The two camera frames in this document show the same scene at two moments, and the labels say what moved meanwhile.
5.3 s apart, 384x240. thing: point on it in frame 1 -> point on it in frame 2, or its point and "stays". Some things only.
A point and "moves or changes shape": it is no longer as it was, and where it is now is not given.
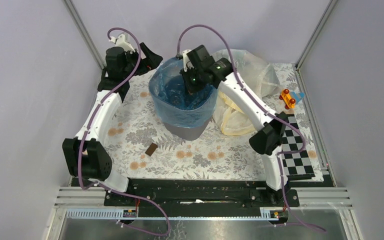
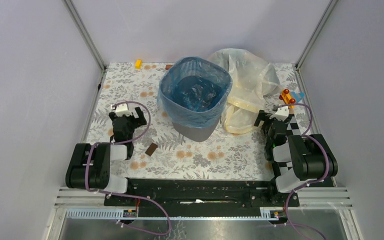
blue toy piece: (298, 97) stays
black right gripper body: (193, 81) -> (268, 138)
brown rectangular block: (151, 149) stays
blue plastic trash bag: (172, 102) moves or changes shape
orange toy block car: (288, 101) stays
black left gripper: (151, 61) -> (141, 120)
